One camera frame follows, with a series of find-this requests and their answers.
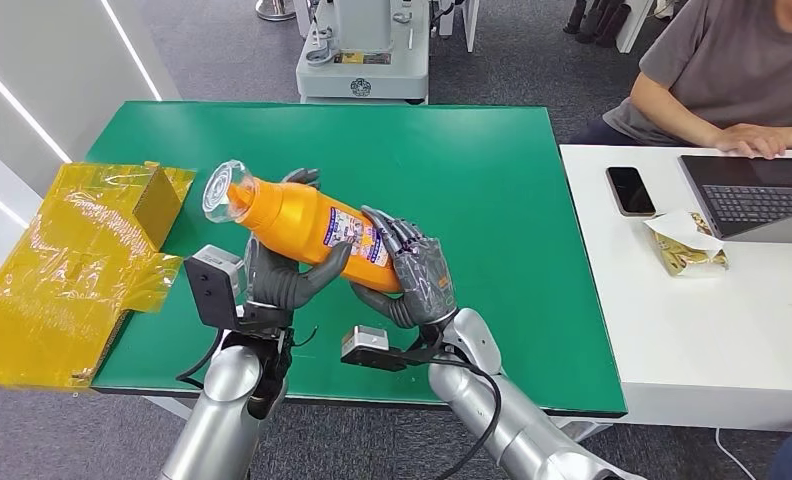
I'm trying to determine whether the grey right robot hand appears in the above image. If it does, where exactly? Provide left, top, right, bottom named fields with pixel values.
left=350, top=205, right=459, bottom=331

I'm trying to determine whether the person's right hand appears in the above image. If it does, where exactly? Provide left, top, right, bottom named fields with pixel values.
left=712, top=123, right=788, bottom=160

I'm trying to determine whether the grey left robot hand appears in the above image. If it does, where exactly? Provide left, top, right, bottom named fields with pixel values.
left=243, top=167, right=355, bottom=313

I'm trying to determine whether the orange plastic bottle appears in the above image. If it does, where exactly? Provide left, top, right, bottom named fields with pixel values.
left=201, top=159, right=405, bottom=295

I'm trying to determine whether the grey laptop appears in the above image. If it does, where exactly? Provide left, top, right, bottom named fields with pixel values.
left=678, top=155, right=792, bottom=245

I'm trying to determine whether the person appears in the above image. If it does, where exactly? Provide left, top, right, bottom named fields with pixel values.
left=571, top=0, right=792, bottom=160

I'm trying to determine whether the green table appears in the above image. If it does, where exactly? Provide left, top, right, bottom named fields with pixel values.
left=85, top=100, right=629, bottom=419

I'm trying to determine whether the black smartphone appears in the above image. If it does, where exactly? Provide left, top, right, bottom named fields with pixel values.
left=605, top=166, right=657, bottom=219

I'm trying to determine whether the gold snack bag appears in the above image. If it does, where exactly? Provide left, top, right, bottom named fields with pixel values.
left=654, top=213, right=729, bottom=278

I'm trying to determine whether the yellow taped cardboard box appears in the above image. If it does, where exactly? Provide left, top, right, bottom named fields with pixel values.
left=0, top=160, right=197, bottom=392

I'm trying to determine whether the white machine base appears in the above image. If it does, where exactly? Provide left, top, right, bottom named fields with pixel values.
left=295, top=0, right=432, bottom=106

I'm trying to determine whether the white furniture panel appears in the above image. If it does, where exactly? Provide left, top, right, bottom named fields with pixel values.
left=438, top=0, right=480, bottom=54

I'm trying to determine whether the chrome stand base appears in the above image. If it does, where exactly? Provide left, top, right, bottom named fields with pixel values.
left=255, top=0, right=298, bottom=23

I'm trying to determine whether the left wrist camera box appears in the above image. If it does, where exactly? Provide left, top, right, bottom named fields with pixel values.
left=183, top=244, right=248, bottom=333

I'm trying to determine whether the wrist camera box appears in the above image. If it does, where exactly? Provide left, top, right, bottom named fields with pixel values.
left=183, top=244, right=248, bottom=333
left=340, top=324, right=437, bottom=372

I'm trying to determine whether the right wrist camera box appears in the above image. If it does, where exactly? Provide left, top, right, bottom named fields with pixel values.
left=340, top=324, right=437, bottom=372

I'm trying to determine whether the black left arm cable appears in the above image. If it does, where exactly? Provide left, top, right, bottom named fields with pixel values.
left=175, top=327, right=226, bottom=392

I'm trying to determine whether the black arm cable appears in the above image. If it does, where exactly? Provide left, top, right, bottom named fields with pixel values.
left=429, top=357, right=503, bottom=480
left=175, top=327, right=226, bottom=392

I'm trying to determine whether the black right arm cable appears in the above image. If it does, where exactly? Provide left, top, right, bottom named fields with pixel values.
left=429, top=357, right=503, bottom=480

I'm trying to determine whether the white table foot bracket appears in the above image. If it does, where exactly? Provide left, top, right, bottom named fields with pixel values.
left=554, top=417, right=613, bottom=443

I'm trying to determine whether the white floor cable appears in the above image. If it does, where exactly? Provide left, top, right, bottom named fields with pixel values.
left=715, top=429, right=758, bottom=480

